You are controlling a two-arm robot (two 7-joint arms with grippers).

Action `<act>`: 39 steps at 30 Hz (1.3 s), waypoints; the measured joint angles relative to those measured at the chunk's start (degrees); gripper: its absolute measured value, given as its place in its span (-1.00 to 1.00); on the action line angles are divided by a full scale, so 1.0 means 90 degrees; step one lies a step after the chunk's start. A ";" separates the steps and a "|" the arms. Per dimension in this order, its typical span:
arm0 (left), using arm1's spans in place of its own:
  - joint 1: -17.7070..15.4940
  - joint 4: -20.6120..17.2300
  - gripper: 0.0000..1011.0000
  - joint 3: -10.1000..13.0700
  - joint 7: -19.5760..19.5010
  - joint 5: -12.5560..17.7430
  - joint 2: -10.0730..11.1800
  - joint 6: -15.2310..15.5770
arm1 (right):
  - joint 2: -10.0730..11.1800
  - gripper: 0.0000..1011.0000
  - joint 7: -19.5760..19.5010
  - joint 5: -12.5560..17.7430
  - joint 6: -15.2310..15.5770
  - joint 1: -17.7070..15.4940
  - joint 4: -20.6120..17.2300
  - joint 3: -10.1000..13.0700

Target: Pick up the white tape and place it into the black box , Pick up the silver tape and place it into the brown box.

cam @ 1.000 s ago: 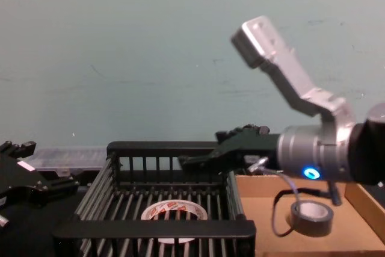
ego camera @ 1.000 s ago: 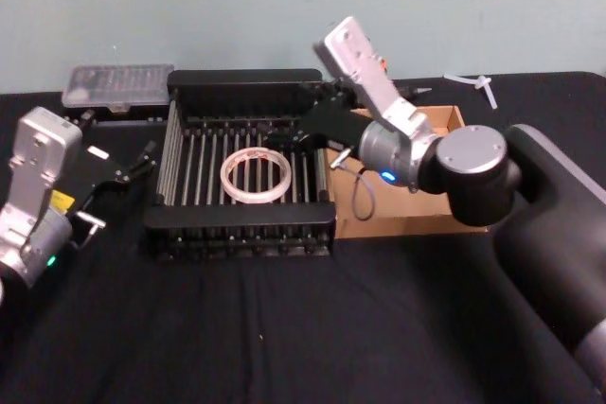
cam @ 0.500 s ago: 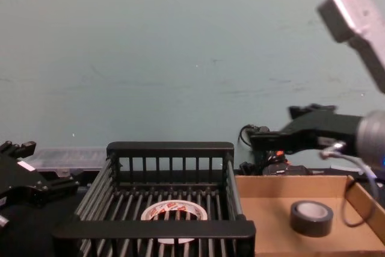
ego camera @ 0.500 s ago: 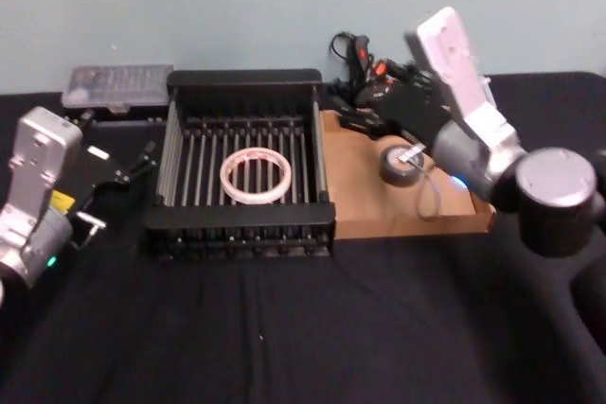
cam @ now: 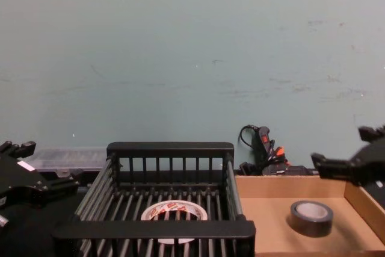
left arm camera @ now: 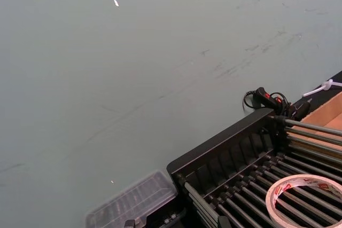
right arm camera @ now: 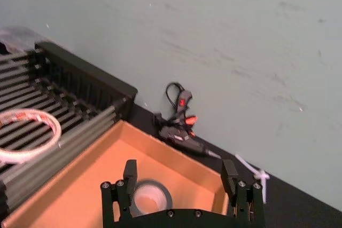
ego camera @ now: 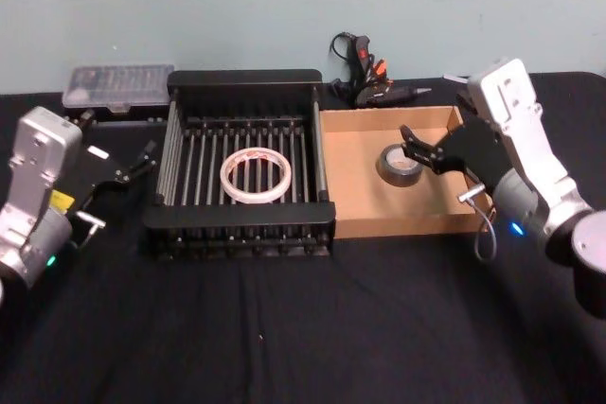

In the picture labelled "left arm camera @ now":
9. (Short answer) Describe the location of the clear plastic case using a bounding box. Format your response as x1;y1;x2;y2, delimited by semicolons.
84;170;188;228

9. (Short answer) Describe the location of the black rack with steel bars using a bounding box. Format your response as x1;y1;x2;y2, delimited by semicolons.
166;107;342;228

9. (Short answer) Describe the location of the black table cloth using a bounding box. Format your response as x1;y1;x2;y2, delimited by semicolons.
290;69;342;122

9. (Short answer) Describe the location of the black corded tool red switch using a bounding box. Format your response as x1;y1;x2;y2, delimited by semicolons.
242;86;314;122

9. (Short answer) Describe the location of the roll of white tape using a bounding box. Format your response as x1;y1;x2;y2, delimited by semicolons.
266;174;342;228

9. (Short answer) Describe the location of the shallow brown cardboard tray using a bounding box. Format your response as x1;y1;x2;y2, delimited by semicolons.
290;93;342;156

